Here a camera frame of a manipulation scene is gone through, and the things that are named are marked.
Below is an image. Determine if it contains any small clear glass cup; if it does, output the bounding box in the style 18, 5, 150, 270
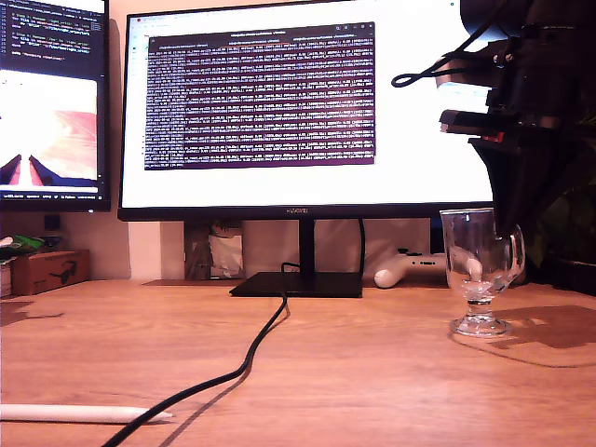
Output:
439, 208, 527, 339

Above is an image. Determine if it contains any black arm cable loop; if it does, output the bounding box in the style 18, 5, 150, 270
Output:
390, 0, 513, 89

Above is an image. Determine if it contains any brown cardboard box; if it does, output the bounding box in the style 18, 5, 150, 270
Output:
11, 250, 92, 297

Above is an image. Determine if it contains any green white red bag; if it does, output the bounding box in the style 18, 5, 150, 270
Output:
0, 235, 46, 262

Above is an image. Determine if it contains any black Huawei monitor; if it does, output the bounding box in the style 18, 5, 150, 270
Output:
116, 0, 498, 299

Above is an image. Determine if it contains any hanging black cable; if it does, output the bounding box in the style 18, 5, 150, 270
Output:
356, 218, 368, 280

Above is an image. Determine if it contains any dark low planter box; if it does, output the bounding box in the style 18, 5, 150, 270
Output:
528, 258, 596, 299

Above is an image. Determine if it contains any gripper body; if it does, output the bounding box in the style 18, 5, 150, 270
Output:
440, 28, 583, 141

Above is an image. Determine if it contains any thick black table cable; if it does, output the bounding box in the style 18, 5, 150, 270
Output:
100, 261, 302, 447

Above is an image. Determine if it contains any green leafy plant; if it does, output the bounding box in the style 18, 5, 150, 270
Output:
530, 115, 596, 276

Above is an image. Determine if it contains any grey patterned packet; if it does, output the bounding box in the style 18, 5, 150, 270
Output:
183, 221, 246, 281

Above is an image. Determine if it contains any black ASUS monitor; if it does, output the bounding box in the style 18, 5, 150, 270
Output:
0, 0, 113, 214

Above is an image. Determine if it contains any white pen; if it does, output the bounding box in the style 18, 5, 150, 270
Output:
0, 403, 174, 425

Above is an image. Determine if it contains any white game controller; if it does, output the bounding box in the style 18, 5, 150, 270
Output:
373, 249, 449, 290

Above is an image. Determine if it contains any dark blue box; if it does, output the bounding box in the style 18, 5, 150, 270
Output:
428, 217, 446, 256

